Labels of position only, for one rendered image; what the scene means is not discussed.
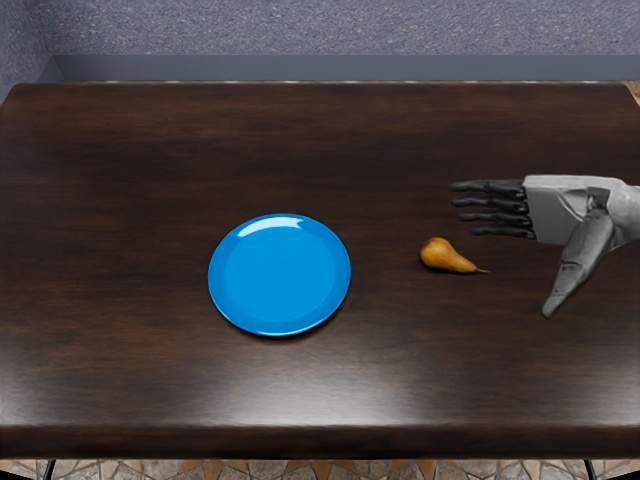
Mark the brown yellow pear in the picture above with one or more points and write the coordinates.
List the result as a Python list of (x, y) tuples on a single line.
[(440, 256)]

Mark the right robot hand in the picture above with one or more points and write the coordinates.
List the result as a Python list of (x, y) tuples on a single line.
[(560, 207)]

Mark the blue round plate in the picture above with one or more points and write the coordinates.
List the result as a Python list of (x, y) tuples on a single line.
[(279, 275)]

